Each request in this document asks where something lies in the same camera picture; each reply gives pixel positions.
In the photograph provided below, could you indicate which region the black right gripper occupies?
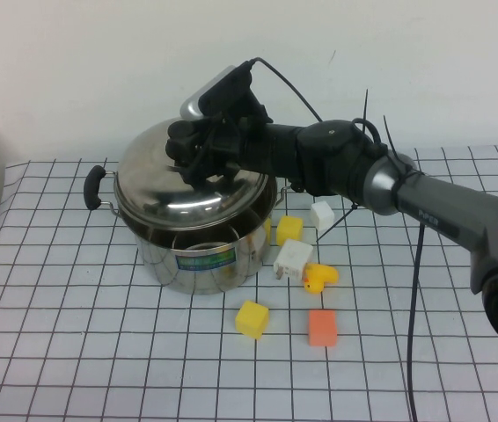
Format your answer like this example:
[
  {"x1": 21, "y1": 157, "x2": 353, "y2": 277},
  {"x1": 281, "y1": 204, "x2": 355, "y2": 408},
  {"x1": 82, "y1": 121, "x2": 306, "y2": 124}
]
[{"x1": 167, "y1": 114, "x2": 251, "y2": 189}]

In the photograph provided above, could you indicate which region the steel lid with black knob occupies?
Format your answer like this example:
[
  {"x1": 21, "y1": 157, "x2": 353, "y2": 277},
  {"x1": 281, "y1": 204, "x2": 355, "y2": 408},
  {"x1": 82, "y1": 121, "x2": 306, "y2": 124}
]
[{"x1": 112, "y1": 117, "x2": 271, "y2": 232}]

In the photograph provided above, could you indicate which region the stainless steel cooking pot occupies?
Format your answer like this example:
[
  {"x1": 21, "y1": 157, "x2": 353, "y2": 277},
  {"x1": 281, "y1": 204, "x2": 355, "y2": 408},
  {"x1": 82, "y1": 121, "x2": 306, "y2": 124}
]
[{"x1": 84, "y1": 164, "x2": 305, "y2": 296}]

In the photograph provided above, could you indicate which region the yellow foam cube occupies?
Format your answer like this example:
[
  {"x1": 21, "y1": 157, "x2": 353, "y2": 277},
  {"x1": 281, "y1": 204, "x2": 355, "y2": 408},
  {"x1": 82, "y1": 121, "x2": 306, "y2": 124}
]
[
  {"x1": 235, "y1": 300, "x2": 271, "y2": 341},
  {"x1": 275, "y1": 215, "x2": 305, "y2": 247}
]

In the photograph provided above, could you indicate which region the white foam cube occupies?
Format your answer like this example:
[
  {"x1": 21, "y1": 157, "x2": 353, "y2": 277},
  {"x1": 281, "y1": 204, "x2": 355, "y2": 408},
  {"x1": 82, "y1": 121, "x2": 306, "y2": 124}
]
[{"x1": 310, "y1": 200, "x2": 336, "y2": 232}]

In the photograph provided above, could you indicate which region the white power adapter plug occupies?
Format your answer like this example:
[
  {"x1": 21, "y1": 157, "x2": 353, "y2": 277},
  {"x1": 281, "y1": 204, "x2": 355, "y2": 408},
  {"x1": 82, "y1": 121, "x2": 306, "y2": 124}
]
[{"x1": 273, "y1": 238, "x2": 315, "y2": 282}]

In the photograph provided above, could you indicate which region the yellow rubber duck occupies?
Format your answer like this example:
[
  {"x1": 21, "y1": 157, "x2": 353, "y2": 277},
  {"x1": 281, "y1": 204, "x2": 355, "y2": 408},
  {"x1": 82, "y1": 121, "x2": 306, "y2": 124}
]
[{"x1": 302, "y1": 262, "x2": 341, "y2": 295}]

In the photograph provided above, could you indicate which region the orange foam block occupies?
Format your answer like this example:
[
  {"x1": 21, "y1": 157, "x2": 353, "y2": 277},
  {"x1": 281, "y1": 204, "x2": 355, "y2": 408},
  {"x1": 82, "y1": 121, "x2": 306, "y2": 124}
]
[{"x1": 308, "y1": 309, "x2": 339, "y2": 348}]

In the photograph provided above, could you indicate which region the white black-grid tablecloth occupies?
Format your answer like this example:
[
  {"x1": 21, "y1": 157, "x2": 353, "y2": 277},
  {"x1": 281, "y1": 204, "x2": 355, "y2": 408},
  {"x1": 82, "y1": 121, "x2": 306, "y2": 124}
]
[{"x1": 0, "y1": 144, "x2": 498, "y2": 422}]

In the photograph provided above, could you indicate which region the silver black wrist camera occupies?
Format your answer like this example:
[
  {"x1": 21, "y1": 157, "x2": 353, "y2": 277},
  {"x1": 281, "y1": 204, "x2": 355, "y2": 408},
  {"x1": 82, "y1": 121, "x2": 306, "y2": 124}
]
[{"x1": 179, "y1": 60, "x2": 275, "y2": 127}]

